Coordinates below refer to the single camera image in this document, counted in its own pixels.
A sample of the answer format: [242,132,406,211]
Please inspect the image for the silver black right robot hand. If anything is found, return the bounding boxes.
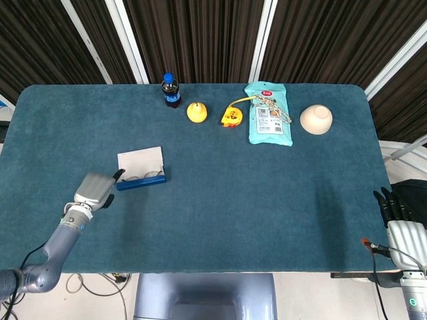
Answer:
[372,186,427,271]

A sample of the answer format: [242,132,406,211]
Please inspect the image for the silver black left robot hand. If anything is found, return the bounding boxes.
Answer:
[73,169,127,210]

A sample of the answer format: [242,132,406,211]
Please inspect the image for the blue glasses case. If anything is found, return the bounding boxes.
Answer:
[117,145,167,192]

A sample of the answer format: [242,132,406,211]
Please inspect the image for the thin metal frame glasses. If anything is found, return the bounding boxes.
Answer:
[121,169,165,183]

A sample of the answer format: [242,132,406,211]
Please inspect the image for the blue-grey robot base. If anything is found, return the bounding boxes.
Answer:
[133,273,278,320]

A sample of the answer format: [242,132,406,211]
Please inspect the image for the white metal rack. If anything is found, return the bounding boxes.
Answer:
[378,137,427,174]

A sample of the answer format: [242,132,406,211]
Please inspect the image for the cola bottle blue cap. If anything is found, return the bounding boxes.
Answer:
[161,73,183,109]

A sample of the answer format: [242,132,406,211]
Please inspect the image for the teal table cloth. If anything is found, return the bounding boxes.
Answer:
[0,83,398,275]

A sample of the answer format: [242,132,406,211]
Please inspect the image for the beige upturned bowl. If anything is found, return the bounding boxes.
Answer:
[300,104,334,135]

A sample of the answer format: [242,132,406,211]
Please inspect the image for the yellow tape measure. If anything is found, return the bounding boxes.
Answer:
[220,95,258,129]

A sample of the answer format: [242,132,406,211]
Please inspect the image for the light blue snack packet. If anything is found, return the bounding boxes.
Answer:
[244,81,294,147]

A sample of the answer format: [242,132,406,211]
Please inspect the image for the dark brown curtain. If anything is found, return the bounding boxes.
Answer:
[0,0,427,144]

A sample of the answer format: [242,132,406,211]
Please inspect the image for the cable with orange plug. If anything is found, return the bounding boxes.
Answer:
[359,237,427,320]

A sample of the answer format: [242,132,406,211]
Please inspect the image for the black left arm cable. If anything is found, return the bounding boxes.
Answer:
[5,241,47,320]

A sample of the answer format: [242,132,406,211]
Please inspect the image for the beige floor cable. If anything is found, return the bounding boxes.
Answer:
[65,272,131,320]

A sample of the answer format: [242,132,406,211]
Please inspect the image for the white frame post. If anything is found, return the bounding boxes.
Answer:
[61,0,113,85]
[104,0,150,85]
[363,19,427,101]
[248,0,278,84]

